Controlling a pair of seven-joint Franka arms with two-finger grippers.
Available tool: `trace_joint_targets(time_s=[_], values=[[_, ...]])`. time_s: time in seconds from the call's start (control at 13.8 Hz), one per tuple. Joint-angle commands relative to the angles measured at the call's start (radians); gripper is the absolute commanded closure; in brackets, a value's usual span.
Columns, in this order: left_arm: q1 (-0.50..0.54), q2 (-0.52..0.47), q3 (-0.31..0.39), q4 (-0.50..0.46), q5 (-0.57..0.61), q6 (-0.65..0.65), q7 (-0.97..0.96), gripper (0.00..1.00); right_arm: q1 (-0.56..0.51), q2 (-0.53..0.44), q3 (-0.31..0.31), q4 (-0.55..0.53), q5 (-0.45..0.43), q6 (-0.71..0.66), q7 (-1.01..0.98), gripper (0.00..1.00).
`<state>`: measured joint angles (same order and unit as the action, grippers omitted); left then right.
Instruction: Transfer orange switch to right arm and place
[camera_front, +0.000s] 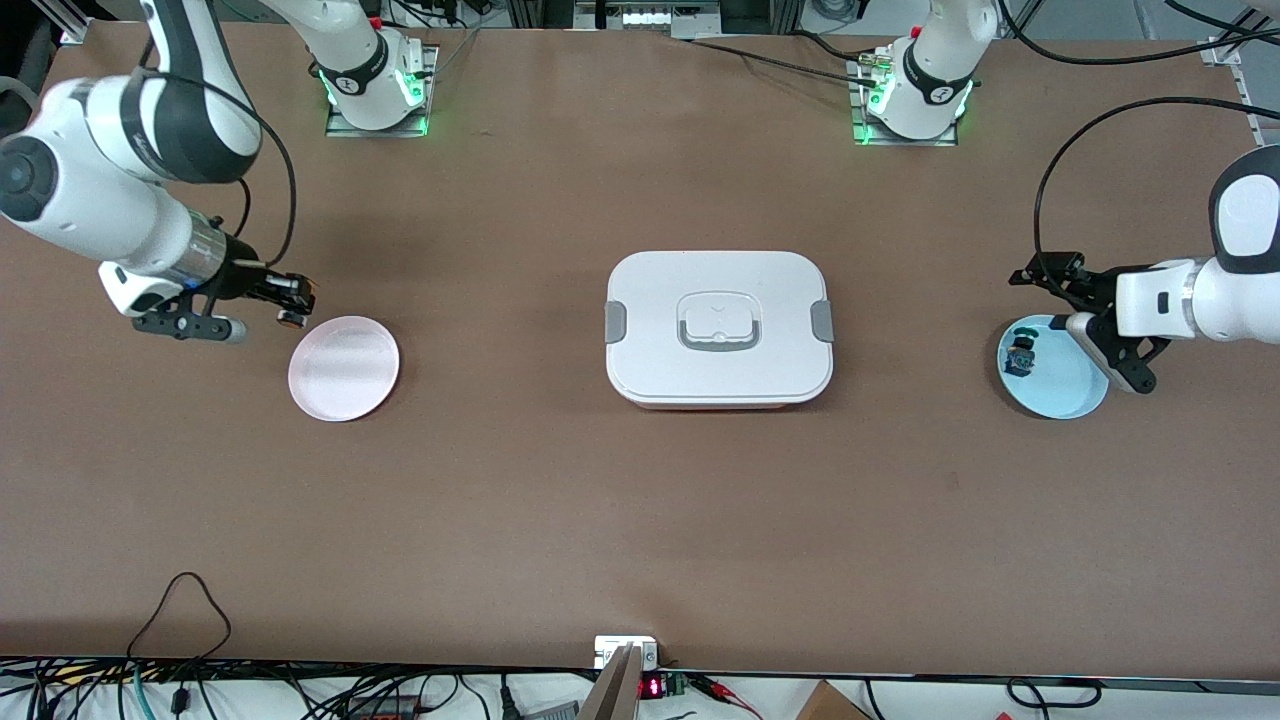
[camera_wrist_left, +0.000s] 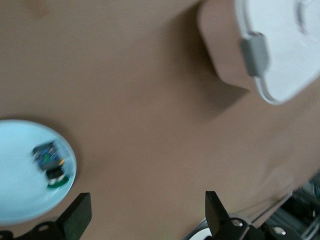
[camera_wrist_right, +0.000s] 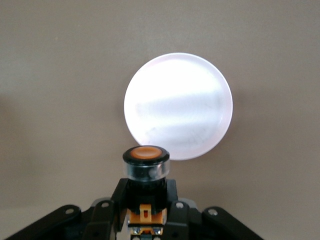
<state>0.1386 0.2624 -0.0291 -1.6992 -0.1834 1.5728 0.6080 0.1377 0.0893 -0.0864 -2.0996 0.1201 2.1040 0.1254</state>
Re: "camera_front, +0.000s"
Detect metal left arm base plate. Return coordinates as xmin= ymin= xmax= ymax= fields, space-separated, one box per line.
xmin=850 ymin=60 xmax=959 ymax=148

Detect red wires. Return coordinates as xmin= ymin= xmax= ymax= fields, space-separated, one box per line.
xmin=695 ymin=673 xmax=763 ymax=720

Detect pink round plate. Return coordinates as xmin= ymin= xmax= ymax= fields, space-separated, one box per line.
xmin=288 ymin=316 xmax=401 ymax=422

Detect aluminium profile with holes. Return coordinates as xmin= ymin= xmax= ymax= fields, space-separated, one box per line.
xmin=1198 ymin=0 xmax=1280 ymax=146

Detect aluminium frame with light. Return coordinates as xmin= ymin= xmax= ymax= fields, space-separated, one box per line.
xmin=573 ymin=0 xmax=723 ymax=33

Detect black looped cable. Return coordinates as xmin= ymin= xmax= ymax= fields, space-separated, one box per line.
xmin=127 ymin=571 xmax=233 ymax=663

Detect brown cardboard piece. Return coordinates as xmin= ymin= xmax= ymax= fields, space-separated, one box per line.
xmin=795 ymin=680 xmax=871 ymax=720

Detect white lunch box grey handle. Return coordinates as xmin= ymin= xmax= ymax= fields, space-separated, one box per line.
xmin=604 ymin=250 xmax=835 ymax=410

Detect grey aluminium beam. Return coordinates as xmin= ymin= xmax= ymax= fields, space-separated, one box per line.
xmin=580 ymin=645 xmax=644 ymax=720

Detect green push button switch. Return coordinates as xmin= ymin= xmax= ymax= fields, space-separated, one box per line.
xmin=1003 ymin=326 xmax=1041 ymax=378

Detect white metal bracket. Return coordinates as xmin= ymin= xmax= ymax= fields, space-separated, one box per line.
xmin=594 ymin=636 xmax=659 ymax=669

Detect black cable across table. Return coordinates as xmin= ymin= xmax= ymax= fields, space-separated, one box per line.
xmin=688 ymin=30 xmax=879 ymax=89

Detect plain aluminium profile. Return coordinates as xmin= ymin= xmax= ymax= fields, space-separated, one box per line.
xmin=30 ymin=0 xmax=111 ymax=46

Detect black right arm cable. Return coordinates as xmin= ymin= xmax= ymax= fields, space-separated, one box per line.
xmin=135 ymin=40 xmax=299 ymax=269

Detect black oval cable loop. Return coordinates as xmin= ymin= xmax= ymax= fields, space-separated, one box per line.
xmin=1005 ymin=677 xmax=1103 ymax=710

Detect light blue round plate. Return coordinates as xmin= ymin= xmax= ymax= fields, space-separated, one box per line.
xmin=997 ymin=315 xmax=1110 ymax=420

